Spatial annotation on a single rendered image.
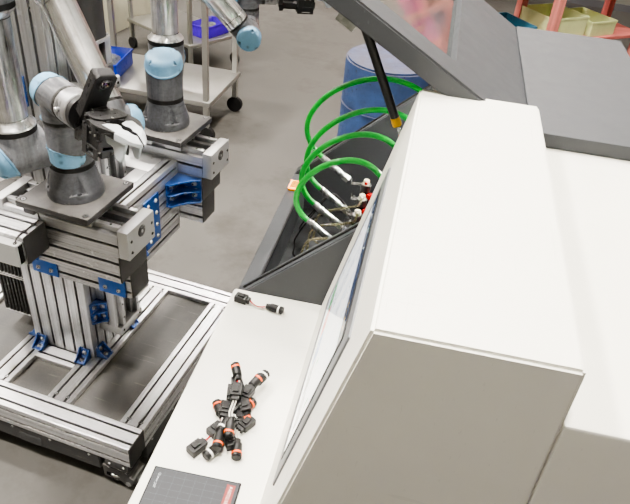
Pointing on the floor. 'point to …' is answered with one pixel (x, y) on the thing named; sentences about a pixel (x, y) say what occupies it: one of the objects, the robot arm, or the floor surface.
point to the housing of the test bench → (599, 258)
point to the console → (448, 325)
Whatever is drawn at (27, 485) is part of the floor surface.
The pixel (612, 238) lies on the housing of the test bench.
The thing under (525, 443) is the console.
